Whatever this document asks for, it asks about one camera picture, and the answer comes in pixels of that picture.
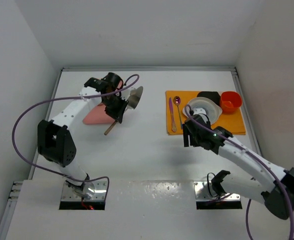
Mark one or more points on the purple iridescent spoon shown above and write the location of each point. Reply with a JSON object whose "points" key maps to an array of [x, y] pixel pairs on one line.
{"points": [[177, 102]]}

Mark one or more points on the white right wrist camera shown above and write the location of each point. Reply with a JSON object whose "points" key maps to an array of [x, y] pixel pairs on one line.
{"points": [[200, 111]]}

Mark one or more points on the metal base plate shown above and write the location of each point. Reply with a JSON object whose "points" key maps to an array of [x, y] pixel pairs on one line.
{"points": [[204, 193], [96, 190]]}

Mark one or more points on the orange placemat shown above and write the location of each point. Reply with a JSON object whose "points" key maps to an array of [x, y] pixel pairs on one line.
{"points": [[232, 122]]}

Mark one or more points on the pink cutting board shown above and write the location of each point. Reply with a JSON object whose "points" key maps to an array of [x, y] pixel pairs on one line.
{"points": [[97, 116]]}

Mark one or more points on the white foam front panel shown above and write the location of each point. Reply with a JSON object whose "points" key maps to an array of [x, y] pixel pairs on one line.
{"points": [[137, 210]]}

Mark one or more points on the black coaster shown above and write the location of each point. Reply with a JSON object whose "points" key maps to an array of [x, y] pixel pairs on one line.
{"points": [[212, 95]]}

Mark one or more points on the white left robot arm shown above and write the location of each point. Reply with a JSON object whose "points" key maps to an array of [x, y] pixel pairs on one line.
{"points": [[54, 137]]}

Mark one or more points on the metal cake server wooden handle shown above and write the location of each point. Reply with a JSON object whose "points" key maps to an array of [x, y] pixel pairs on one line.
{"points": [[133, 101]]}

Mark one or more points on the orange cup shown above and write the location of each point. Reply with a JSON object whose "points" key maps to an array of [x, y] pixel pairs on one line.
{"points": [[230, 101]]}

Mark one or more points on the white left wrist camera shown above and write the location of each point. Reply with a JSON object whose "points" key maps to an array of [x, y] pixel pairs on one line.
{"points": [[125, 94]]}

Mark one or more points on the purple iridescent knife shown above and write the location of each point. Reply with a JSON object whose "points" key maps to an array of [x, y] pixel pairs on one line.
{"points": [[174, 129]]}

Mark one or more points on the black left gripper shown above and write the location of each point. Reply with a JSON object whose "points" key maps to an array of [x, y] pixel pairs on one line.
{"points": [[117, 110]]}

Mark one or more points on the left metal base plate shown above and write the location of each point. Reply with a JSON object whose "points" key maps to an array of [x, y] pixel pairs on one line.
{"points": [[96, 190]]}

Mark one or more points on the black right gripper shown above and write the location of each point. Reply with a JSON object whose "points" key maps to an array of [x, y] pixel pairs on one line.
{"points": [[190, 133]]}

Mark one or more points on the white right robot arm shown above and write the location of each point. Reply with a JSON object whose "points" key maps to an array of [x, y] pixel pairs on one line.
{"points": [[269, 184]]}

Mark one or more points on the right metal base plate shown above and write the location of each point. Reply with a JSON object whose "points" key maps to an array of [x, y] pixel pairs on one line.
{"points": [[204, 193]]}

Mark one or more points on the clear glass plate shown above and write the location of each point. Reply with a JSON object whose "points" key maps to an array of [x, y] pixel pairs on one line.
{"points": [[213, 110]]}

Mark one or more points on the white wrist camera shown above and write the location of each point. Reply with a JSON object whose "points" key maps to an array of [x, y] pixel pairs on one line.
{"points": [[125, 94], [200, 111]]}

